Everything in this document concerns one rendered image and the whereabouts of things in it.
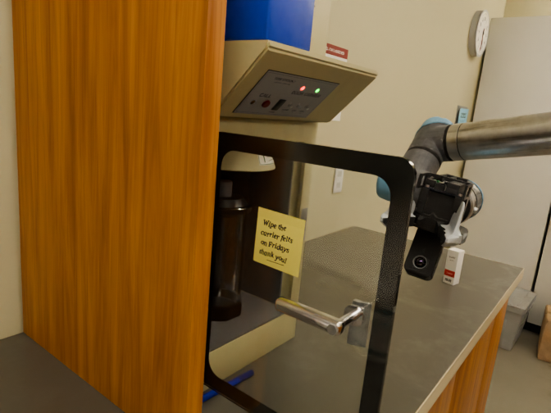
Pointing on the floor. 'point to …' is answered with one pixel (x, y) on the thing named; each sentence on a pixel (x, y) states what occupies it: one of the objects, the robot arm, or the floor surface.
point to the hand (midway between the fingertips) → (413, 233)
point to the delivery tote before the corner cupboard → (516, 316)
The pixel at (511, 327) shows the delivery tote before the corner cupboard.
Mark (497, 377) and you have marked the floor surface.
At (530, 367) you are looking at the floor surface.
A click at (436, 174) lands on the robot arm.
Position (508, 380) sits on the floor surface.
